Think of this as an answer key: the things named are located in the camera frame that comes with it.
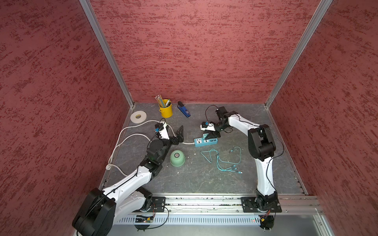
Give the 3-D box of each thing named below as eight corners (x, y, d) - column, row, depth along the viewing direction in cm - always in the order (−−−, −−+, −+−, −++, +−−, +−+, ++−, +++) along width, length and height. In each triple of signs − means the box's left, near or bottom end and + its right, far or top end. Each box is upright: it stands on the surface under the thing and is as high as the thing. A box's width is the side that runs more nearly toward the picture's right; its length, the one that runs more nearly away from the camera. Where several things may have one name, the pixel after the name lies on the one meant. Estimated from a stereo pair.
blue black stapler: (186, 118, 112) (186, 116, 110) (175, 104, 121) (175, 102, 120) (191, 115, 114) (191, 113, 112) (180, 102, 123) (180, 100, 122)
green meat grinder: (171, 169, 88) (169, 161, 79) (172, 157, 93) (170, 149, 84) (184, 169, 88) (184, 161, 79) (185, 157, 93) (184, 149, 84)
